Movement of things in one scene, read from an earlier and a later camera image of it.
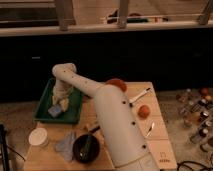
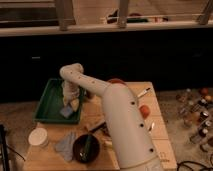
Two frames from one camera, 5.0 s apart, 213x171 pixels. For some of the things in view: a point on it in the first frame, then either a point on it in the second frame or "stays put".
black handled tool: [93, 129] stays put
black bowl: [86, 149] stays put
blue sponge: [55, 110] to [66, 111]
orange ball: [143, 112] stays put
